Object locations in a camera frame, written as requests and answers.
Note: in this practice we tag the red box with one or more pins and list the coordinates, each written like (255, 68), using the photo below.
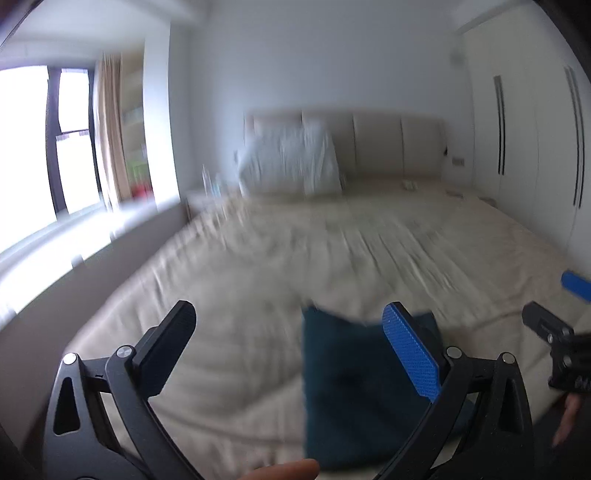
(140, 190)

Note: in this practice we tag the person's right hand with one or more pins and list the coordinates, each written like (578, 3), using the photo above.
(569, 420)

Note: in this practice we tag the window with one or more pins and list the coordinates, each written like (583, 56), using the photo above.
(37, 147)

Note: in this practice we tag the beige padded headboard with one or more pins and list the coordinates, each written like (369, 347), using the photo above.
(388, 143)

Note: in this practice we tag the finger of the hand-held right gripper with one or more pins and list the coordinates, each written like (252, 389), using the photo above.
(545, 321)
(577, 284)

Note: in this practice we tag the wall socket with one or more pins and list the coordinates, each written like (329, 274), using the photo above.
(458, 161)

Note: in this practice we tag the dark green knit sweater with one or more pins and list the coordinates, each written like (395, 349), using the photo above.
(351, 392)

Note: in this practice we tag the bed with beige sheet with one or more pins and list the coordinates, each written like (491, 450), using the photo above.
(277, 258)

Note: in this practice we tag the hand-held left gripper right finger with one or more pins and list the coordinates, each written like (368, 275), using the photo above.
(411, 350)

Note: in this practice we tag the wall shelf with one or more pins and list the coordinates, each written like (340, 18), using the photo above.
(135, 120)

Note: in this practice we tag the beige curtain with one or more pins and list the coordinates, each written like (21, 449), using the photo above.
(111, 134)

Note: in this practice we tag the white wardrobe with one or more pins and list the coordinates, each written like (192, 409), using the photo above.
(526, 138)

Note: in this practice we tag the white pillow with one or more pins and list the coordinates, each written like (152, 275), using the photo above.
(286, 161)

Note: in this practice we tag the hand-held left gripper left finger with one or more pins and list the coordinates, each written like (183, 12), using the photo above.
(161, 350)

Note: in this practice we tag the small white item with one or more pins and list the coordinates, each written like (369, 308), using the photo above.
(409, 184)

